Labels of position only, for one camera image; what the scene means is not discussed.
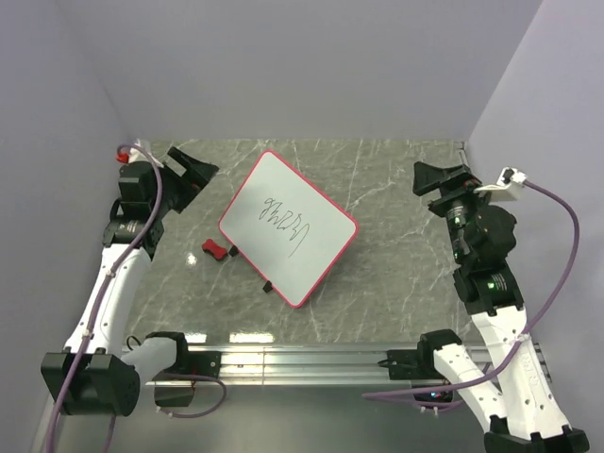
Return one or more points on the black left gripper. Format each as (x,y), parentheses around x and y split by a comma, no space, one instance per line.
(197,174)

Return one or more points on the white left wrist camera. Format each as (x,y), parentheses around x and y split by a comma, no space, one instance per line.
(134,153)

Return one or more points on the red whiteboard eraser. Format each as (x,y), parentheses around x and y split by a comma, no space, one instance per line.
(213,249)

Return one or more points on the white board with pink frame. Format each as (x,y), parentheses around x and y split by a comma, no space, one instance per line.
(291,232)

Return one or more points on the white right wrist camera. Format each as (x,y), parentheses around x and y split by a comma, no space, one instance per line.
(507,188)

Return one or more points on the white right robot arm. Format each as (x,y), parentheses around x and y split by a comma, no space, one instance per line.
(514,404)

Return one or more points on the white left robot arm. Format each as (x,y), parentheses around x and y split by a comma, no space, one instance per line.
(91,374)

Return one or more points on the aluminium mounting rail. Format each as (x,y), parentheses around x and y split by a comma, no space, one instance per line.
(369,365)

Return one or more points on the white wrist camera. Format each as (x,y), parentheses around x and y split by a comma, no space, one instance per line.
(134,153)
(507,188)

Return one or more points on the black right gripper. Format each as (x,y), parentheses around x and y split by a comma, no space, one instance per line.
(427,177)

